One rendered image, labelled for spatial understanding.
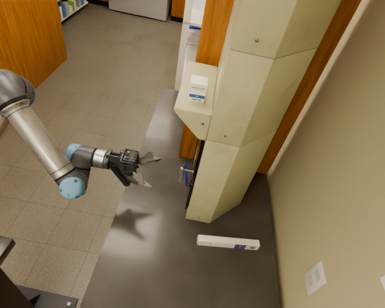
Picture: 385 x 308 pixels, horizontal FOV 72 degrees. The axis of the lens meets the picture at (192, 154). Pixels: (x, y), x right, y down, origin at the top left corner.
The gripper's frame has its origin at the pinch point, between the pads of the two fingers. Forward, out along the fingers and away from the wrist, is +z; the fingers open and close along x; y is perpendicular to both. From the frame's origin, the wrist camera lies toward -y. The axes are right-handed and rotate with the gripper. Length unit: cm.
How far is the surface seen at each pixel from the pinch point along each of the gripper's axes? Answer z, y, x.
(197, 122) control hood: 11.1, 32.9, -4.1
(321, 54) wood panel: 51, 46, 34
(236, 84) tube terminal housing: 19, 48, -4
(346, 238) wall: 58, 21, -26
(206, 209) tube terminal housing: 22.9, -10.4, -4.7
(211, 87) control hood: 13.4, 36.0, 12.1
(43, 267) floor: -70, -115, -8
